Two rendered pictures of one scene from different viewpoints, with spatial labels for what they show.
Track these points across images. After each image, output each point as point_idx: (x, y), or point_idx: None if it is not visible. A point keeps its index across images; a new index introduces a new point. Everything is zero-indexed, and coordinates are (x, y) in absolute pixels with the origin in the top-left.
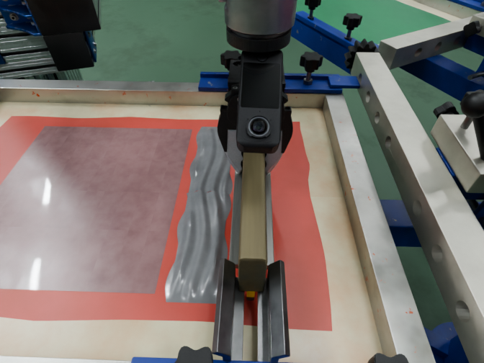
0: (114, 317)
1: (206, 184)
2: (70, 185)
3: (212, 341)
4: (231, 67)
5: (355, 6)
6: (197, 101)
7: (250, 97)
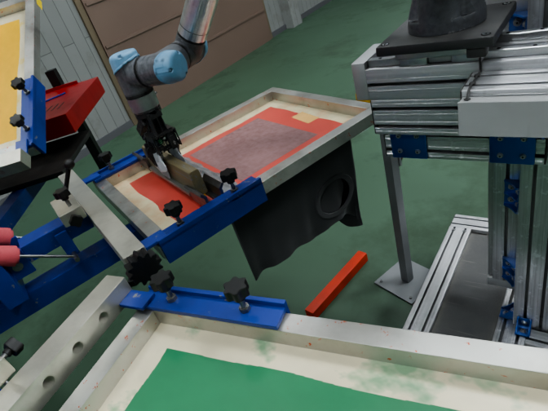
0: (196, 148)
1: (203, 174)
2: (259, 141)
3: None
4: (170, 126)
5: None
6: None
7: None
